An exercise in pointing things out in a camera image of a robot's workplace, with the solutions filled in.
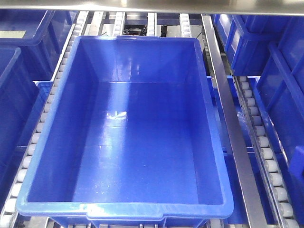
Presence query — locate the steel roller shelf rack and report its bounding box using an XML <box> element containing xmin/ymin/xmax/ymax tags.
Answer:
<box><xmin>0</xmin><ymin>0</ymin><xmax>297</xmax><ymax>228</ymax></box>

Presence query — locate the blue bin upper left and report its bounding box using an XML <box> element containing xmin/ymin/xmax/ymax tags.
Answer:
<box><xmin>0</xmin><ymin>9</ymin><xmax>78</xmax><ymax>81</ymax></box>

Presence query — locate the large blue target bin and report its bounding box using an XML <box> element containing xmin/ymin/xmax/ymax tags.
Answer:
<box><xmin>16</xmin><ymin>36</ymin><xmax>234</xmax><ymax>227</ymax></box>

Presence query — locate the blue plastic bottle-shaped block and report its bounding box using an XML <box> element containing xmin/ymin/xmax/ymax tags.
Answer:
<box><xmin>288</xmin><ymin>145</ymin><xmax>304</xmax><ymax>185</ymax></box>

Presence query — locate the blue bin upper right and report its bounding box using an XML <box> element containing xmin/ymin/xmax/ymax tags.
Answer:
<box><xmin>211</xmin><ymin>14</ymin><xmax>304</xmax><ymax>76</ymax></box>

